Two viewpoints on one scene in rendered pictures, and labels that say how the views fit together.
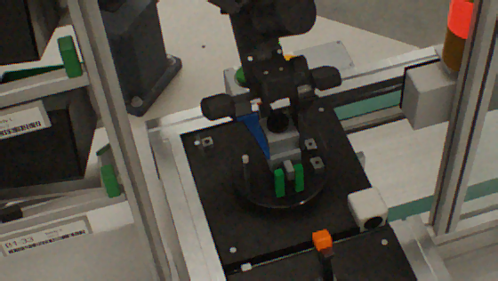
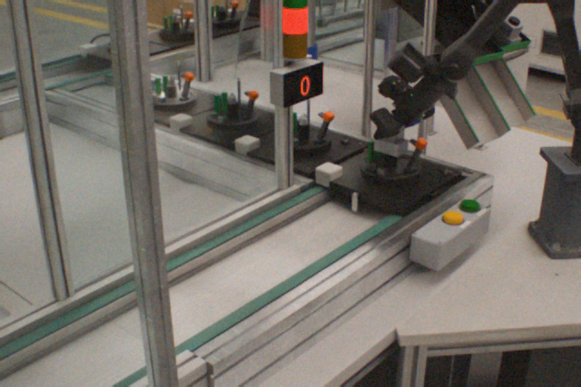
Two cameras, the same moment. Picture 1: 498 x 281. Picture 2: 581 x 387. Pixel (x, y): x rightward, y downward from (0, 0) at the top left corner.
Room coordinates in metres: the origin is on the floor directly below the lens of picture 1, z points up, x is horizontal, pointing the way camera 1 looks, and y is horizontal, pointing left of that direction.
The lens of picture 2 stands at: (1.80, -1.13, 1.67)
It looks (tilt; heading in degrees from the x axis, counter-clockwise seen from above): 26 degrees down; 144
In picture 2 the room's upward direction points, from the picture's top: straight up
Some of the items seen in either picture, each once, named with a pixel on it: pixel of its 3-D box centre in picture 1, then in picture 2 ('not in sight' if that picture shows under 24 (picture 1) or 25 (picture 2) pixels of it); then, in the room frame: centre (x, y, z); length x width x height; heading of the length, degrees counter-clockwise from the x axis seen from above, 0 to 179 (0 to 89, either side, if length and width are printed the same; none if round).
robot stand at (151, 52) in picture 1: (120, 39); (576, 201); (1.03, 0.21, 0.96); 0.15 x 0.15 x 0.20; 58
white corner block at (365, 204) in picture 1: (367, 210); (329, 174); (0.62, -0.15, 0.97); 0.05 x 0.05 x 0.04; 13
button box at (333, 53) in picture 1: (289, 79); (451, 233); (0.92, -0.07, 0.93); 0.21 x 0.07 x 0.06; 103
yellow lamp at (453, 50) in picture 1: (467, 41); (294, 44); (0.62, -0.25, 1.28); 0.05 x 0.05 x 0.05
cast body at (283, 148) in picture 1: (280, 141); (388, 134); (0.68, -0.04, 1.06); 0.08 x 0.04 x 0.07; 13
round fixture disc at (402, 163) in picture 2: (279, 172); (389, 169); (0.69, -0.04, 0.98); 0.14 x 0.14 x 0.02
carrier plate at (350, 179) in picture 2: (280, 179); (389, 177); (0.69, -0.04, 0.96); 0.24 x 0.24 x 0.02; 13
